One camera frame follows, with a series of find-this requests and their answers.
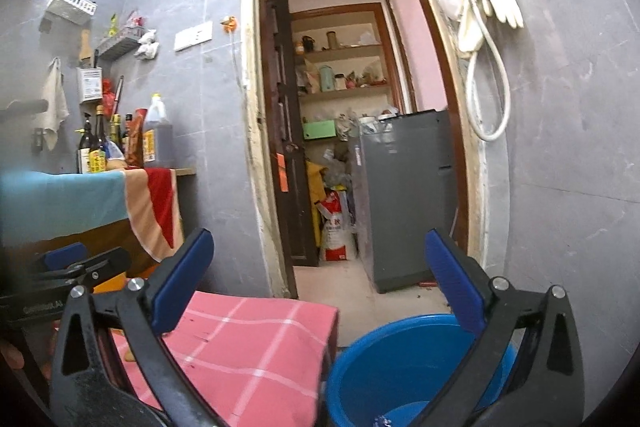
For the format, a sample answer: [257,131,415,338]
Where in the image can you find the blue snack wrapper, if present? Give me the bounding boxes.
[371,415,399,427]

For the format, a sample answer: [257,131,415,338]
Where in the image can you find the yellow plastic bowl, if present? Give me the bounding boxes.
[93,272,128,294]

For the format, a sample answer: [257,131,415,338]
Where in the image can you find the teal orange red towel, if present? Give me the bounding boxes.
[1,168,184,262]

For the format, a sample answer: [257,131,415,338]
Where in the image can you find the dark sauce bottle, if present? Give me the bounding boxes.
[77,113,94,174]

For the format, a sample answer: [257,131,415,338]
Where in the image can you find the pink checked tablecloth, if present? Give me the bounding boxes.
[106,289,341,427]

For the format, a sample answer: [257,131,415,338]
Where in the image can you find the large soy sauce jug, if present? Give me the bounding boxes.
[142,93,175,168]

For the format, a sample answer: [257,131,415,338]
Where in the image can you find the blue plastic bucket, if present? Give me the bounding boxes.
[324,312,519,427]

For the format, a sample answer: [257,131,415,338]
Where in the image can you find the hanging white cloth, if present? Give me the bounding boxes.
[37,56,70,150]

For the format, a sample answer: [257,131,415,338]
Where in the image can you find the dark wooden door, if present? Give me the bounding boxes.
[262,0,319,267]

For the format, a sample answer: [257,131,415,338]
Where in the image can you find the red white rice bag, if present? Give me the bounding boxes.
[316,190,357,262]

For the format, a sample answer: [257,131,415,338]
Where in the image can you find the green box on shelf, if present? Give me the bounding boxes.
[303,119,336,141]

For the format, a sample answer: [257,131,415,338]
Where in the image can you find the grey washing machine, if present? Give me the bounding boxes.
[349,109,458,294]

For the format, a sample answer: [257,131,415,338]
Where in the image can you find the white rubber gloves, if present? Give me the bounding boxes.
[457,0,524,54]

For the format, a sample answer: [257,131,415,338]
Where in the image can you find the grey wall shelf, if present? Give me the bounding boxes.
[96,10,145,62]

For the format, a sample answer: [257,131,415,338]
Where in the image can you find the white wall basket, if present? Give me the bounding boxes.
[46,0,96,26]

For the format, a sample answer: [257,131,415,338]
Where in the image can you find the white wall switch plate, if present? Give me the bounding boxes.
[174,20,214,52]

